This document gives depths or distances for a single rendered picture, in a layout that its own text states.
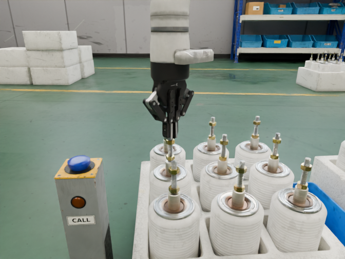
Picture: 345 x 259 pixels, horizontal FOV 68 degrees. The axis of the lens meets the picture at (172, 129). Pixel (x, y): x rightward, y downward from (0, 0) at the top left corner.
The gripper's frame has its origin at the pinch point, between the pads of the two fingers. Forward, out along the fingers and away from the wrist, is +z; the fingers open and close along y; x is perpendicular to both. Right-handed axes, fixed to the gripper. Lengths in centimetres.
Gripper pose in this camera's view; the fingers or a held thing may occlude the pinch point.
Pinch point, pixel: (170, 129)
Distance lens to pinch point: 54.0
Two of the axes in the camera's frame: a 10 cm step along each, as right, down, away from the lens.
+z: 0.0, 9.3, 3.6
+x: 7.3, 2.4, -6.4
